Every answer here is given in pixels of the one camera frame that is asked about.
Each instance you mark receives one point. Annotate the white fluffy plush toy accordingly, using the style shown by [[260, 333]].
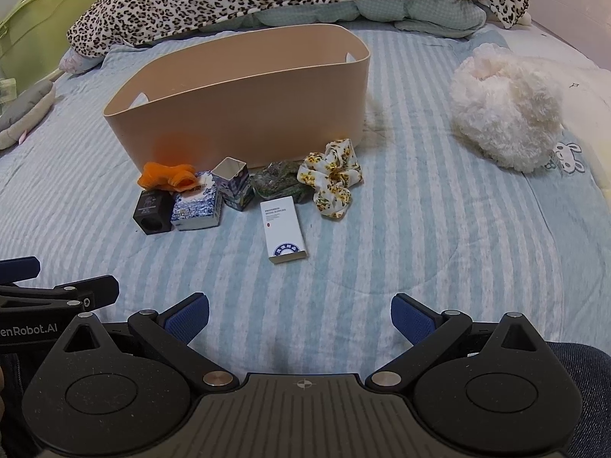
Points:
[[506, 105]]

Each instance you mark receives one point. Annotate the yellow floral scrunchie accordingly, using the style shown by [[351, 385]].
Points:
[[329, 171]]

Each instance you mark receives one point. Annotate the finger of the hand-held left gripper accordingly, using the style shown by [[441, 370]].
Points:
[[95, 292], [21, 269]]

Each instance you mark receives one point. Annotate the white rectangular box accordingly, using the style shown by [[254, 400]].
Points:
[[281, 229]]

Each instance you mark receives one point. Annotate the blue white patterned box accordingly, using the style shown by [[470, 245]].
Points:
[[195, 210]]

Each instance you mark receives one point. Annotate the bunny print bedsheet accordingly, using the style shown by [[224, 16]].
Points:
[[584, 119]]

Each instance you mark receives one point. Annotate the person's leg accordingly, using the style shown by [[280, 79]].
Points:
[[12, 367], [587, 391]]

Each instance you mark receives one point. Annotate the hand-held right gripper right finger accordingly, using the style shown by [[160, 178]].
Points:
[[410, 319]]

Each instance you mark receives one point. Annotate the green plastic storage box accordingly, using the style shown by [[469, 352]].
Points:
[[38, 33]]

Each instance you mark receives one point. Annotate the pink pillow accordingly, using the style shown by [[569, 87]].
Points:
[[76, 62]]

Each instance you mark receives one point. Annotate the grey plush cushion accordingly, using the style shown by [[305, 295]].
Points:
[[24, 109]]

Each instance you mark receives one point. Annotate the person's left leg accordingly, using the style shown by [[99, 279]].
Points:
[[12, 367]]

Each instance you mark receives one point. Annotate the beige plastic storage bin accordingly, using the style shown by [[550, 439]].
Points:
[[238, 109]]

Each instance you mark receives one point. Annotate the small black box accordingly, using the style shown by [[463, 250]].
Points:
[[152, 212]]

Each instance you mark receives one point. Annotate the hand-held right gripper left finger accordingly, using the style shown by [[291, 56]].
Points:
[[188, 319]]

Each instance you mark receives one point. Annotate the orange scrunchie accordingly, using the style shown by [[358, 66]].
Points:
[[162, 174]]

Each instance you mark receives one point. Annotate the green checked quilt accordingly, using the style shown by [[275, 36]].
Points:
[[382, 12]]

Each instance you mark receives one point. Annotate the person's right leg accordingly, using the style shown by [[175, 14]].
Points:
[[587, 391]]

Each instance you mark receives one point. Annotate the green foil packet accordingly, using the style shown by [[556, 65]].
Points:
[[277, 179]]

